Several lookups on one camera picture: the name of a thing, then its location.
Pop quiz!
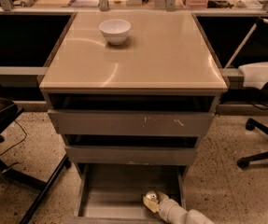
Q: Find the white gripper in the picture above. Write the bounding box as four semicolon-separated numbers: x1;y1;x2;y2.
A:
143;191;188;224

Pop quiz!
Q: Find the orange soda can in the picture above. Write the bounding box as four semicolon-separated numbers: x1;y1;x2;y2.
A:
146;190;158;201

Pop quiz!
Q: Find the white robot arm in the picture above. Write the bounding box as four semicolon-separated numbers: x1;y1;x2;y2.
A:
143;191;215;224

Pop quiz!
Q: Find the grey bottom drawer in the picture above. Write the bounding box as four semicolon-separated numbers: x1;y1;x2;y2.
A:
68;164;185;224

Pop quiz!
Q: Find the grey drawer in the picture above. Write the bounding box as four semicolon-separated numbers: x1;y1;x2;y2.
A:
49;95;217;137
65;135;198;165
68;164;185;224

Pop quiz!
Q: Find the grey middle drawer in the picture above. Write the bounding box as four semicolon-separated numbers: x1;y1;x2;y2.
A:
65;135;198;165

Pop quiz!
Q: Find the grey drawer cabinet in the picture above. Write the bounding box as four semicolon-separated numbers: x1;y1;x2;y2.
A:
37;10;231;173

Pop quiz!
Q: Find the grey top drawer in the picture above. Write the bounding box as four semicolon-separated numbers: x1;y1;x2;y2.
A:
49;95;217;137

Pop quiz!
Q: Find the white ceramic bowl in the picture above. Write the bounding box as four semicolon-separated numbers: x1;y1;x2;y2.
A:
99;19;132;45

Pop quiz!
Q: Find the black chair left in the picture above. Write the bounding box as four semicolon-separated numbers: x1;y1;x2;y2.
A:
0;85;71;224

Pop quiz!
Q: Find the black cable on floor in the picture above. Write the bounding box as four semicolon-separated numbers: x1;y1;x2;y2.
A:
0;119;28;157

